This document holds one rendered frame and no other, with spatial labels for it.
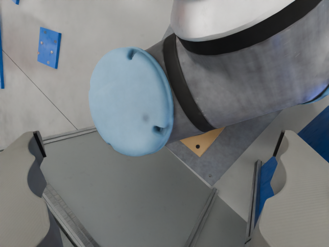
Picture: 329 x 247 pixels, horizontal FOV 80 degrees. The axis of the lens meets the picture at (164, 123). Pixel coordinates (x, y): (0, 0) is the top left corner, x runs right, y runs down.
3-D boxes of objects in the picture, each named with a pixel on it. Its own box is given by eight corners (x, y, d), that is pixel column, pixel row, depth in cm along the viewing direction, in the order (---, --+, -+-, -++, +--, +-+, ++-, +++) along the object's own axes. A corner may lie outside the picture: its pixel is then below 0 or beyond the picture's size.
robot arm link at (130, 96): (129, 79, 34) (58, 74, 22) (200, 41, 28) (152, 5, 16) (152, 145, 34) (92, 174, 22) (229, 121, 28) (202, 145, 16)
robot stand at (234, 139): (210, 96, 142) (123, 110, 54) (237, 59, 131) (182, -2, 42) (246, 122, 134) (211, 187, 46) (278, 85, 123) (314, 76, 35)
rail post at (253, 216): (259, 167, 135) (254, 249, 66) (254, 162, 136) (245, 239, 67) (264, 163, 134) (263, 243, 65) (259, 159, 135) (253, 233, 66)
